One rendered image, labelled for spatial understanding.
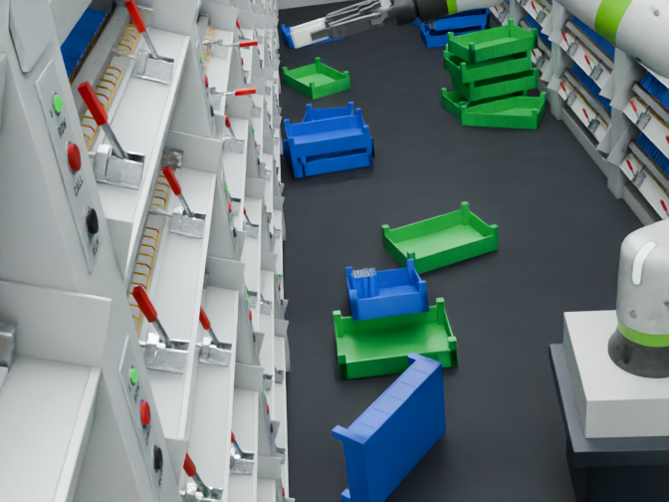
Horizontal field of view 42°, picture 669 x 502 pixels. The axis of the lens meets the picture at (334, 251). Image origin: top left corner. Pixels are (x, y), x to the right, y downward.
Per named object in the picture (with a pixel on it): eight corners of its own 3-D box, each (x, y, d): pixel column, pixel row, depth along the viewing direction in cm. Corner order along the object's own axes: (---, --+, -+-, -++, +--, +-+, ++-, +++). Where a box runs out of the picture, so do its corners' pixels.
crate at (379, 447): (446, 431, 205) (417, 419, 209) (442, 362, 195) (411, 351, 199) (371, 516, 185) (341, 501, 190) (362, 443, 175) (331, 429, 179)
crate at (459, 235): (466, 222, 288) (465, 200, 284) (499, 249, 272) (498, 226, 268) (382, 247, 280) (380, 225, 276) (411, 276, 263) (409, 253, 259)
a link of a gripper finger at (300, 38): (330, 37, 168) (330, 38, 167) (295, 48, 168) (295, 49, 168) (325, 21, 166) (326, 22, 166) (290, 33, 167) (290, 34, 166)
